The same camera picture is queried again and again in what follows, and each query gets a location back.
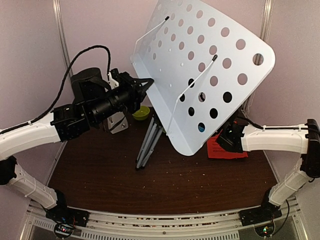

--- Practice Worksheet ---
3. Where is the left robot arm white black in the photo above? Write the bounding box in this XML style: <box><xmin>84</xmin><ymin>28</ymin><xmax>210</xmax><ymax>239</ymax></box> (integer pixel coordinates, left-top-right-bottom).
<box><xmin>0</xmin><ymin>67</ymin><xmax>154</xmax><ymax>222</ymax></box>

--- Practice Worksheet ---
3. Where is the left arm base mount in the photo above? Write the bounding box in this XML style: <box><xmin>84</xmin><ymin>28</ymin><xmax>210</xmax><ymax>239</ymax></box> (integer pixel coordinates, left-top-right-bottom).
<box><xmin>43</xmin><ymin>206</ymin><xmax>90</xmax><ymax>239</ymax></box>

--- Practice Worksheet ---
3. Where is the left aluminium frame post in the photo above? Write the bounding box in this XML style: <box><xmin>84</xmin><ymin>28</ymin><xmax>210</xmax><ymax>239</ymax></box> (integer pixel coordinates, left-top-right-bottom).
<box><xmin>52</xmin><ymin>0</ymin><xmax>71</xmax><ymax>68</ymax></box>

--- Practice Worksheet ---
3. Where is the red sheet music paper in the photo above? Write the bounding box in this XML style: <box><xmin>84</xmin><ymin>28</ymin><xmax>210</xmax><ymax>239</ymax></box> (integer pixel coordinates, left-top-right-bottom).
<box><xmin>206</xmin><ymin>136</ymin><xmax>248</xmax><ymax>160</ymax></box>

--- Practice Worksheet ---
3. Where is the aluminium front rail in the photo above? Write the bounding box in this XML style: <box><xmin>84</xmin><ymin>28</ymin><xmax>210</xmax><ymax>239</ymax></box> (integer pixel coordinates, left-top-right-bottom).
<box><xmin>21</xmin><ymin>197</ymin><xmax>308</xmax><ymax>240</ymax></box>

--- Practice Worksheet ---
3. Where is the aluminium frame post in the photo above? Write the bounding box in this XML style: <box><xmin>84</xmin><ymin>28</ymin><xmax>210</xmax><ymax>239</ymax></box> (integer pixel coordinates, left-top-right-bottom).
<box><xmin>52</xmin><ymin>0</ymin><xmax>71</xmax><ymax>68</ymax></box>
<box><xmin>241</xmin><ymin>0</ymin><xmax>274</xmax><ymax>117</ymax></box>

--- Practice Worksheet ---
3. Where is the grey metronome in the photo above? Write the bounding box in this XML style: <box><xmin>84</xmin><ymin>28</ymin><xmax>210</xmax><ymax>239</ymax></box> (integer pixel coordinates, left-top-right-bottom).
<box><xmin>107</xmin><ymin>112</ymin><xmax>129</xmax><ymax>134</ymax></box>

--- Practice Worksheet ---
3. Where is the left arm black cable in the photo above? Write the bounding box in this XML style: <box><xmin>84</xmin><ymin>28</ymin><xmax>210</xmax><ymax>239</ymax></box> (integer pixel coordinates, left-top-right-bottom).
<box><xmin>29</xmin><ymin>44</ymin><xmax>112</xmax><ymax>125</ymax></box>

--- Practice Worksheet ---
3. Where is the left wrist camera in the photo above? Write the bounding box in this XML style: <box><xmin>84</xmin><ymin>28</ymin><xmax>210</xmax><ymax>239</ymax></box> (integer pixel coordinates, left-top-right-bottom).
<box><xmin>107</xmin><ymin>68</ymin><xmax>121</xmax><ymax>90</ymax></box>

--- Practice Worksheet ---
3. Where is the white perforated music stand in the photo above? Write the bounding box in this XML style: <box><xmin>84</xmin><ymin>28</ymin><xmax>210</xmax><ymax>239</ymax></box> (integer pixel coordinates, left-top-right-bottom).
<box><xmin>130</xmin><ymin>0</ymin><xmax>276</xmax><ymax>156</ymax></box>

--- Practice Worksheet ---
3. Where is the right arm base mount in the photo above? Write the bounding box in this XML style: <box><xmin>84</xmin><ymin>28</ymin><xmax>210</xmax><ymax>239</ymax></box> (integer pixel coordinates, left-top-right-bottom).
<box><xmin>239</xmin><ymin>207</ymin><xmax>282</xmax><ymax>238</ymax></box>

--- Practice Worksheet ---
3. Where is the green plastic bowl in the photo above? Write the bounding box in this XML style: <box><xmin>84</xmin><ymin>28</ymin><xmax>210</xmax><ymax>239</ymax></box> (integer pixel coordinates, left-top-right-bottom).
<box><xmin>132</xmin><ymin>105</ymin><xmax>150</xmax><ymax>121</ymax></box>

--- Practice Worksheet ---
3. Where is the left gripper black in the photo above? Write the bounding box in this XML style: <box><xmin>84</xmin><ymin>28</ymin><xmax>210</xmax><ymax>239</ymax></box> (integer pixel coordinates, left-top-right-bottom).
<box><xmin>87</xmin><ymin>69</ymin><xmax>154</xmax><ymax>124</ymax></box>

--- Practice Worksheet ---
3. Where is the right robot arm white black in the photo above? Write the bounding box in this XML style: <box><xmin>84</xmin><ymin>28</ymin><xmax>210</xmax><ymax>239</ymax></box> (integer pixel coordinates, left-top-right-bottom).
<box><xmin>216</xmin><ymin>119</ymin><xmax>320</xmax><ymax>221</ymax></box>

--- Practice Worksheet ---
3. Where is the right aluminium frame post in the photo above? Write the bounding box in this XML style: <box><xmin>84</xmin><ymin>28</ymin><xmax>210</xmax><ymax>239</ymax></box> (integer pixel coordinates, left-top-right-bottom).
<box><xmin>241</xmin><ymin>0</ymin><xmax>274</xmax><ymax>117</ymax></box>

